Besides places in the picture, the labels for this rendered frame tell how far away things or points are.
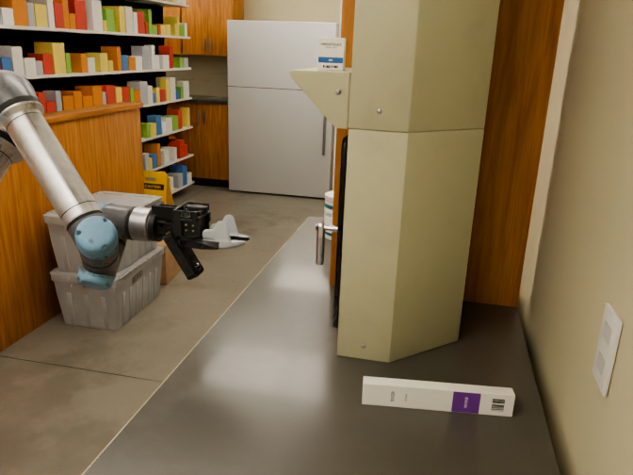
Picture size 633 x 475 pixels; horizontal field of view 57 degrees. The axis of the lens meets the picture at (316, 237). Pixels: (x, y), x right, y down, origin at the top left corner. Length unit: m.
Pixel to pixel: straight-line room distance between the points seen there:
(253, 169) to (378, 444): 5.53
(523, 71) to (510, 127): 0.13
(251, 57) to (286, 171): 1.23
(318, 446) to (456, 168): 0.58
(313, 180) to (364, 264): 5.11
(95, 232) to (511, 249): 0.97
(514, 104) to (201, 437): 0.99
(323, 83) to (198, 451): 0.66
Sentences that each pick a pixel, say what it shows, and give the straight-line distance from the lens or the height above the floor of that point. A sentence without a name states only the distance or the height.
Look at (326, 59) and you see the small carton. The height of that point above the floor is 1.53.
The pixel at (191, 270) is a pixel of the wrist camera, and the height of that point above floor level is 1.08.
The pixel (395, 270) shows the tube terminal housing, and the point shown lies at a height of 1.14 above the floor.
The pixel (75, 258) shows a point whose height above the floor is 0.42.
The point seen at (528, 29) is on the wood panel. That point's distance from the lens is 1.44.
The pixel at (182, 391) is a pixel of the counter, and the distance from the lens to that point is 1.13.
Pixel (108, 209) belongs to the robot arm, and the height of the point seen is 1.20.
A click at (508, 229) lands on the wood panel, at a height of 1.14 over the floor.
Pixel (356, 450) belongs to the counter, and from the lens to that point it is 0.99.
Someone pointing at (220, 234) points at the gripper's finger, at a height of 1.17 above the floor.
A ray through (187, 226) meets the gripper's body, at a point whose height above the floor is 1.18.
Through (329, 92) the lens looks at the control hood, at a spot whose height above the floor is 1.47.
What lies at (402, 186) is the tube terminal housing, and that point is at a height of 1.31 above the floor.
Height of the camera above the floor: 1.55
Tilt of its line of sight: 18 degrees down
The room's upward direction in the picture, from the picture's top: 2 degrees clockwise
